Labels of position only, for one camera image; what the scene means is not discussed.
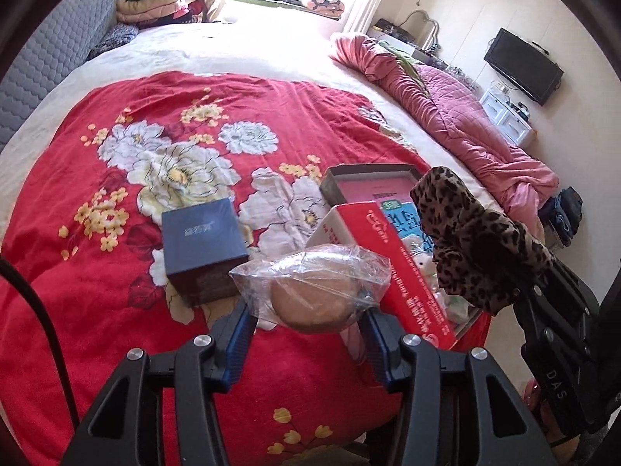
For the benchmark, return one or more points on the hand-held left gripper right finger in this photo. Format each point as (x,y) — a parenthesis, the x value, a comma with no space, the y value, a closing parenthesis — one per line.
(385,354)

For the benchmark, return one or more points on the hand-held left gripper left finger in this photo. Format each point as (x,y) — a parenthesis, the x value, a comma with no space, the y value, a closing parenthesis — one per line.
(233,349)

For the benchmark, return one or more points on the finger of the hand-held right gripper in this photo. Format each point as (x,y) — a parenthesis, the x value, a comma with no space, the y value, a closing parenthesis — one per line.
(563,310)

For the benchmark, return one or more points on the red cardboard box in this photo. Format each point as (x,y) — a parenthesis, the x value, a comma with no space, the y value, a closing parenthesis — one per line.
(402,262)

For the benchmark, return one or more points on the bun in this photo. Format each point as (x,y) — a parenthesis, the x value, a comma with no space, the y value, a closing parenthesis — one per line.
(310,296)

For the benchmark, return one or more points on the small teddy bear with crown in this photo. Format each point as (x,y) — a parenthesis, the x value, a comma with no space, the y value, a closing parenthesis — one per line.
(424,264)

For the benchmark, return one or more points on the leopard print cloth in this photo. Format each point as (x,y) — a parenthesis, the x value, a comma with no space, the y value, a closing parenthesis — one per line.
(475,242)

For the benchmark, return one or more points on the dark blue bag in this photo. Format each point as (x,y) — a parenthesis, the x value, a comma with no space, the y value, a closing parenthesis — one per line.
(563,216)

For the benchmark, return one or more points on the dark blue square box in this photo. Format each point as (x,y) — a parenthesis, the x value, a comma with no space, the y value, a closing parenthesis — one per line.
(203,242)

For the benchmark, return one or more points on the red floral blanket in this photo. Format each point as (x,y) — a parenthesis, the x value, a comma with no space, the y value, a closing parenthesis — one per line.
(73,252)

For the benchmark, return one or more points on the white drawer cabinet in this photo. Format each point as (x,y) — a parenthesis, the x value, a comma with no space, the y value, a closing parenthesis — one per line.
(507,116)

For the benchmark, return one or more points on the pink quilt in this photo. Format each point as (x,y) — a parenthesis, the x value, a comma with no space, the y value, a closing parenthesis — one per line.
(461,126)

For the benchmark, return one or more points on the black television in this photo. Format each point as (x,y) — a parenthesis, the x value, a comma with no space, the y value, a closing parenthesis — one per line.
(524,65)

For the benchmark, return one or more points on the green cloth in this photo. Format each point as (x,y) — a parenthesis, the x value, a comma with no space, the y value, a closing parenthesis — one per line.
(402,60)

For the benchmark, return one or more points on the bed with cream sheet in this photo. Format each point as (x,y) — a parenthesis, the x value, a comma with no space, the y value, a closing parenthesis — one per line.
(242,48)

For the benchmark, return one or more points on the black case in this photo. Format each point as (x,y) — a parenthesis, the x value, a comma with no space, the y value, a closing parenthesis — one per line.
(393,29)

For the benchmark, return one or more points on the dark patterned cloth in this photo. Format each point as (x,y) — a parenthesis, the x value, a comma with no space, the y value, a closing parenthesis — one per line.
(114,40)

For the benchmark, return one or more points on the grey quilted headboard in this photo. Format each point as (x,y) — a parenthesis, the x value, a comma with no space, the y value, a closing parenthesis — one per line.
(53,48)

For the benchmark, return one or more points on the floral cushion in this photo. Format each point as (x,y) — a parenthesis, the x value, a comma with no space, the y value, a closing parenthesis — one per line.
(324,7)

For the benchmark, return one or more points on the stack of folded clothes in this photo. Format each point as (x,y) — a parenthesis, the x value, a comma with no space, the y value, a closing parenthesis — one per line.
(160,2)

